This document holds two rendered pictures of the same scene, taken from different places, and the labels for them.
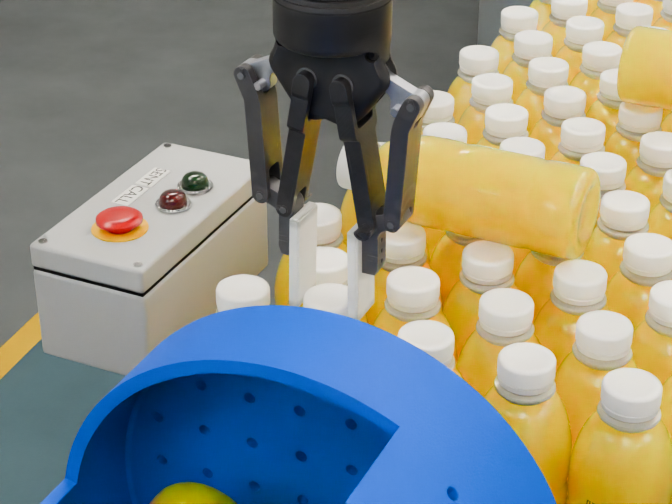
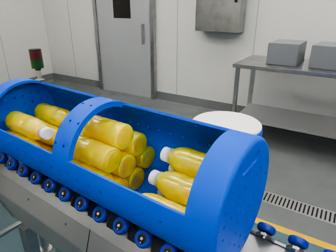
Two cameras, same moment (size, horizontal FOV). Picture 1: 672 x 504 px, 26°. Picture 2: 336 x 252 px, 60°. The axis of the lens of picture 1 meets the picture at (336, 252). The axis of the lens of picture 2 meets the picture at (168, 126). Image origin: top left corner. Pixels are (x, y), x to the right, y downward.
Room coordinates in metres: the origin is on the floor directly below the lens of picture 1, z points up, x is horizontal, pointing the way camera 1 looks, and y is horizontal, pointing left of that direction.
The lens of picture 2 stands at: (-0.07, 0.89, 1.47)
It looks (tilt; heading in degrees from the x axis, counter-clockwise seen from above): 23 degrees down; 281
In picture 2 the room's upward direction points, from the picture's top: straight up
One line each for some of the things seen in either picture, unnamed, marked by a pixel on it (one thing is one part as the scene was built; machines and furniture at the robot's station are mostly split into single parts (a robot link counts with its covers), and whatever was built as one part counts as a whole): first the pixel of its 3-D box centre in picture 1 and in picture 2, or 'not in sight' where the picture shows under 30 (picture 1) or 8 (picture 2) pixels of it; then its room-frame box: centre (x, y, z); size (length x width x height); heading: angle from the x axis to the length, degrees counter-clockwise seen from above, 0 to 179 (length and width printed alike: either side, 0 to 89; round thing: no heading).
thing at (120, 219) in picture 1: (119, 221); not in sight; (0.98, 0.17, 1.11); 0.04 x 0.04 x 0.01
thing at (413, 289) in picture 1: (413, 287); not in sight; (0.91, -0.06, 1.09); 0.04 x 0.04 x 0.02
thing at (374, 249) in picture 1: (385, 239); not in sight; (0.85, -0.03, 1.16); 0.03 x 0.01 x 0.05; 65
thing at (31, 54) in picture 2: not in sight; (35, 54); (0.91, -0.52, 1.23); 0.06 x 0.06 x 0.04
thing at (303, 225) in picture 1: (303, 254); not in sight; (0.88, 0.02, 1.14); 0.03 x 0.01 x 0.07; 155
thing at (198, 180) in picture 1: (194, 180); not in sight; (1.05, 0.11, 1.11); 0.02 x 0.02 x 0.01
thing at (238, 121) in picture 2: not in sight; (226, 123); (-0.10, -0.22, 1.03); 0.28 x 0.28 x 0.01
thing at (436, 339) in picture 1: (425, 342); not in sight; (0.84, -0.06, 1.09); 0.04 x 0.04 x 0.02
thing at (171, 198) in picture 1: (172, 198); not in sight; (1.02, 0.13, 1.11); 0.02 x 0.02 x 0.01
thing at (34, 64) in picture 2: not in sight; (37, 63); (0.91, -0.52, 1.18); 0.06 x 0.06 x 0.05
